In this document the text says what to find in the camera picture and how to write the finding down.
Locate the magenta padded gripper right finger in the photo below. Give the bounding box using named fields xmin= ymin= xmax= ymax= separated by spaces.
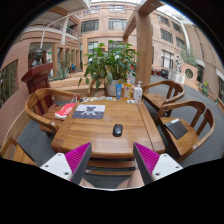
xmin=133 ymin=143 xmax=182 ymax=185

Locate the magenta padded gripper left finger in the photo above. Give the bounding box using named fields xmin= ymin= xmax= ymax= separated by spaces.
xmin=41 ymin=142 xmax=92 ymax=184

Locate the black computer mouse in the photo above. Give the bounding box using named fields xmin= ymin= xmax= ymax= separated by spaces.
xmin=112 ymin=124 xmax=123 ymax=137

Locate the dark patterned mouse pad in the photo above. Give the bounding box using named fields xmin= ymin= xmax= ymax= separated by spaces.
xmin=72 ymin=105 xmax=105 ymax=119

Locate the black notebook on chair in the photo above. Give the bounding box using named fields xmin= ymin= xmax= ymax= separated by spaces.
xmin=165 ymin=119 xmax=188 ymax=140

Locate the right near wooden armchair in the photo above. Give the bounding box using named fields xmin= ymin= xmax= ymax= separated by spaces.
xmin=156 ymin=100 xmax=215 ymax=162

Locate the wooden armchair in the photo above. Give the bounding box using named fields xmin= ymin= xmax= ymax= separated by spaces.
xmin=25 ymin=88 xmax=80 ymax=135
xmin=142 ymin=80 xmax=185 ymax=112
xmin=156 ymin=100 xmax=215 ymax=162

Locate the red and white bag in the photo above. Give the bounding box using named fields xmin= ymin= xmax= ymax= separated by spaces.
xmin=55 ymin=103 xmax=75 ymax=120

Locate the near left wooden chair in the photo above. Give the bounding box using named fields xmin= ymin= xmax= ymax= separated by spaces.
xmin=0 ymin=137 xmax=36 ymax=166

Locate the wooden table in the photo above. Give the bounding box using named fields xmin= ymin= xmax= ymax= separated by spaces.
xmin=51 ymin=99 xmax=165 ymax=175

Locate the right far wooden armchair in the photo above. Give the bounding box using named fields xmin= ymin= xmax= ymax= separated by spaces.
xmin=142 ymin=80 xmax=185 ymax=112

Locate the left wooden armchair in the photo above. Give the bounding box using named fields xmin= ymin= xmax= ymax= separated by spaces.
xmin=25 ymin=88 xmax=80 ymax=135

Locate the white pump sanitizer bottle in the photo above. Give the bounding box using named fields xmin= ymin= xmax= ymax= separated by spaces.
xmin=133 ymin=81 xmax=143 ymax=101

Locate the yellow bottle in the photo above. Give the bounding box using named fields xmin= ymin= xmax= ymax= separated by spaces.
xmin=124 ymin=79 xmax=132 ymax=99

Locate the dark wooden podium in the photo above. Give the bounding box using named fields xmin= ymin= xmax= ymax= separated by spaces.
xmin=21 ymin=63 xmax=53 ymax=93

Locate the potted green plant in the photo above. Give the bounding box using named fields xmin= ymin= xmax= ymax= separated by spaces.
xmin=78 ymin=43 xmax=140 ymax=95

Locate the wooden pillar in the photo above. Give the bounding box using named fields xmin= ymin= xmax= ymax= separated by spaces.
xmin=123 ymin=0 xmax=162 ymax=85

